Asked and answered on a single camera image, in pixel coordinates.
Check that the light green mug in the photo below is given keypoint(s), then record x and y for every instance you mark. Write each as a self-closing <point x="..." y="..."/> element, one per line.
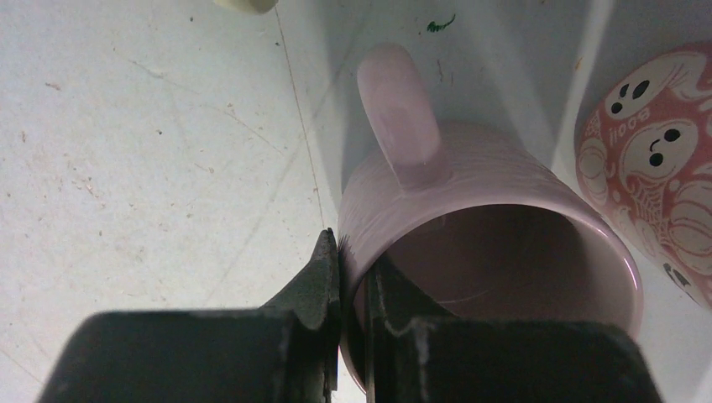
<point x="254" y="7"/>

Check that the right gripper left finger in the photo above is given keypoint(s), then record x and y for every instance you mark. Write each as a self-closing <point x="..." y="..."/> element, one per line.
<point x="283" y="351"/>

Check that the grey mug white base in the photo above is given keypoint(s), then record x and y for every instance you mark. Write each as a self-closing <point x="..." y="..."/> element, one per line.
<point x="472" y="218"/>

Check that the pink patterned mug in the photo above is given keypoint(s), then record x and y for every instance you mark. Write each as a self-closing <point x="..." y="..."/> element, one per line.
<point x="643" y="160"/>

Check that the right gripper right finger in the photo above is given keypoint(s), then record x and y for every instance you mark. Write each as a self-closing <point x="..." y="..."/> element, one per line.
<point x="416" y="351"/>

